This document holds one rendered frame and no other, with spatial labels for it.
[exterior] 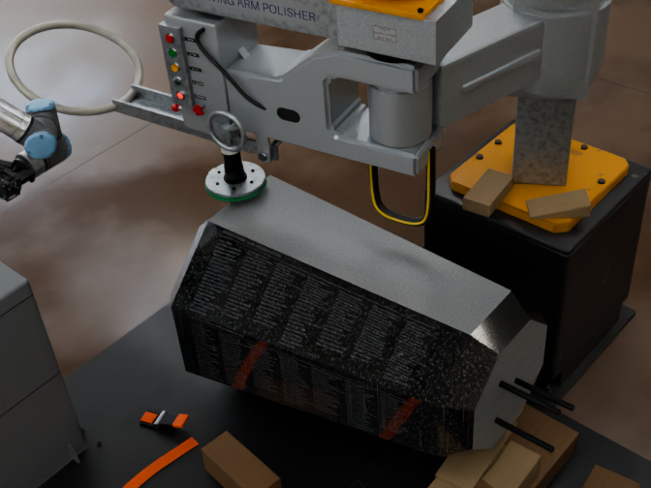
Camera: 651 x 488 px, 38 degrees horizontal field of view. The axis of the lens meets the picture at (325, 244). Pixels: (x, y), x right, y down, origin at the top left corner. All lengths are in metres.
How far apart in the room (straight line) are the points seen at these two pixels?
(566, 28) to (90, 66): 3.77
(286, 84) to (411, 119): 0.40
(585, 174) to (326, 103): 1.10
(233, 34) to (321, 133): 0.42
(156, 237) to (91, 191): 0.57
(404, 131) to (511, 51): 0.43
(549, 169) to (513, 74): 0.51
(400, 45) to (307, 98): 0.41
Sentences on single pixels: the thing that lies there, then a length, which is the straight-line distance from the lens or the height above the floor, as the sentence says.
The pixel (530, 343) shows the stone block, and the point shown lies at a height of 0.63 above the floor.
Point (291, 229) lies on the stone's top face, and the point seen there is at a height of 0.80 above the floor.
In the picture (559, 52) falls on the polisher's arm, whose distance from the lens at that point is 3.09.
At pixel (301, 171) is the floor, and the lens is 4.89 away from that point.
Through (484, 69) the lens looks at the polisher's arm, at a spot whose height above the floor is 1.38.
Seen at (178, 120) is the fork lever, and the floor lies 1.09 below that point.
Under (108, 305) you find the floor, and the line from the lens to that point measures 4.29.
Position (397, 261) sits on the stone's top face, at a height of 0.80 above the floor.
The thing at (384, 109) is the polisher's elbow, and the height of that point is 1.36.
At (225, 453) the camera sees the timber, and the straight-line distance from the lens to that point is 3.43.
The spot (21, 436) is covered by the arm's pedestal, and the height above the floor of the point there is 0.28.
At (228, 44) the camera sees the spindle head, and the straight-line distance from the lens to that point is 3.01.
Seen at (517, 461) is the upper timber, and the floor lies 0.21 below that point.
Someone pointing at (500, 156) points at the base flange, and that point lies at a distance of 3.58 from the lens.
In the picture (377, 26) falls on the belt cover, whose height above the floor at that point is 1.63.
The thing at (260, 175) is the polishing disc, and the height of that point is 0.86.
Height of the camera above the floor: 2.79
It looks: 39 degrees down
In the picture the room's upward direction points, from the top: 5 degrees counter-clockwise
